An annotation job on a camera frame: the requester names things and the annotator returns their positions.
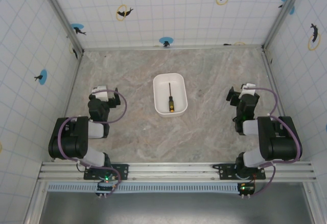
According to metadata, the upright dolphin yellow ring sticker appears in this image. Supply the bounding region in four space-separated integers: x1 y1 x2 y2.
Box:
307 23 322 52

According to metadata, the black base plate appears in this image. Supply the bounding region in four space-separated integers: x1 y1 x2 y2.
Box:
83 163 129 182
212 163 267 181

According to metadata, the left arm purple base cable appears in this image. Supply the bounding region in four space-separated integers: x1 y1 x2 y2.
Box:
57 116 122 197

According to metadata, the left green circuit board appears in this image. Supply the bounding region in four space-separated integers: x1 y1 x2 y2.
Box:
96 179 116 195

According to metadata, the white slotted cable duct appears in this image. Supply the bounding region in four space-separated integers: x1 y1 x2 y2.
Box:
46 182 314 193

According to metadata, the white plastic bin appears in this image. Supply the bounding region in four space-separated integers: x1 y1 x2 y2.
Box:
152 73 189 118

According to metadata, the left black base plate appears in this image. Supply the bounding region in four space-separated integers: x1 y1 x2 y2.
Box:
83 163 129 182

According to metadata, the right arm purple base cable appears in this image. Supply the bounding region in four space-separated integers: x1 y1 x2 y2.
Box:
251 115 303 197

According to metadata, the aluminium frame bottom bar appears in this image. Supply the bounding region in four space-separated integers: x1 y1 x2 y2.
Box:
82 44 265 52

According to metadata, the aluminium mounting rail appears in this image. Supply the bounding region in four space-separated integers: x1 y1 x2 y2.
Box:
37 161 318 183

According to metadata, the green circuit board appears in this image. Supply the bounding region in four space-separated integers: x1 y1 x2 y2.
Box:
237 182 255 194
96 179 116 195

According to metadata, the arm purple base cable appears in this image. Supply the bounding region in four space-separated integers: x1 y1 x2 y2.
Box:
251 115 303 197
57 116 122 197

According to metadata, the right green circuit board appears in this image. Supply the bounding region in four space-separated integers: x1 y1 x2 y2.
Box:
237 182 255 194

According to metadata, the aluminium frame post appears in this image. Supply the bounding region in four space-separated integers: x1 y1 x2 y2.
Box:
37 0 85 55
262 0 308 51

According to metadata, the small dolphin yellow ring sticker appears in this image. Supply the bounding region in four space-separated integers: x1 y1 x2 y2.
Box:
116 4 134 21

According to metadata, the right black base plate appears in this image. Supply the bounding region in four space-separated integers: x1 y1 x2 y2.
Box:
212 163 267 181

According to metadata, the dolphin blue oval sticker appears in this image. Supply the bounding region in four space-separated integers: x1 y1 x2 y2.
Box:
34 69 49 85
71 23 87 36
158 36 174 48

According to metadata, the black yellow handled screwdriver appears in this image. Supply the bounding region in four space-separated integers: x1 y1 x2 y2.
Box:
167 82 175 113

